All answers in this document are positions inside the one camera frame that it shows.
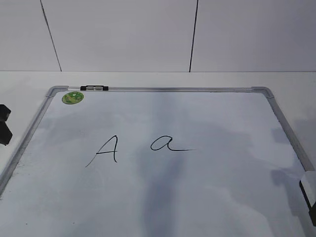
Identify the white whiteboard eraser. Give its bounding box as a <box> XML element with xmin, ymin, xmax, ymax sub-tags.
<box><xmin>299</xmin><ymin>171</ymin><xmax>316</xmax><ymax>227</ymax></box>

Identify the round green sticker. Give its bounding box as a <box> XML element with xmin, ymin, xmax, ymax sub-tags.
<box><xmin>62</xmin><ymin>91</ymin><xmax>84</xmax><ymax>105</ymax></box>

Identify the black grey frame clip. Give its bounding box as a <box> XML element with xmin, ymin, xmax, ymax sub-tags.
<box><xmin>80</xmin><ymin>85</ymin><xmax>109</xmax><ymax>91</ymax></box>

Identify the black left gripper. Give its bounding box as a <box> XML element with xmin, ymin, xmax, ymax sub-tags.
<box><xmin>0</xmin><ymin>104</ymin><xmax>12</xmax><ymax>146</ymax></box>

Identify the aluminium framed whiteboard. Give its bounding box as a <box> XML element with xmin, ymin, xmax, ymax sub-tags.
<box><xmin>0</xmin><ymin>86</ymin><xmax>316</xmax><ymax>237</ymax></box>

